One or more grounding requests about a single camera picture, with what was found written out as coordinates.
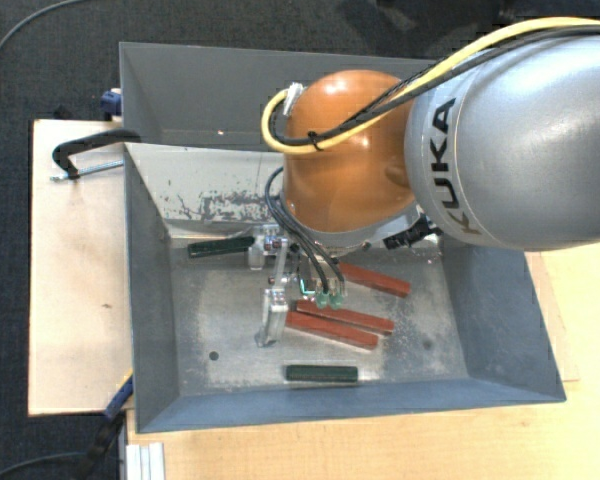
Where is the black cylinder on white bracket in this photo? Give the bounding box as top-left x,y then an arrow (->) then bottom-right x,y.
382,208 -> 444,252

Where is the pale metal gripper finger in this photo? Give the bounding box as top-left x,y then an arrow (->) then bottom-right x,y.
247,225 -> 281,272
254,287 -> 290,348

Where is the grey metal bin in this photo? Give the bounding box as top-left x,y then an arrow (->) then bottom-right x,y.
118,41 -> 567,434

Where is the dark green flat block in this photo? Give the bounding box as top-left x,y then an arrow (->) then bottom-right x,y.
187,236 -> 256,260
285,364 -> 360,384

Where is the red-brown flat block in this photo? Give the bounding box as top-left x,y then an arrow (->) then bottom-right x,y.
337,261 -> 412,299
284,310 -> 381,352
294,298 -> 396,337

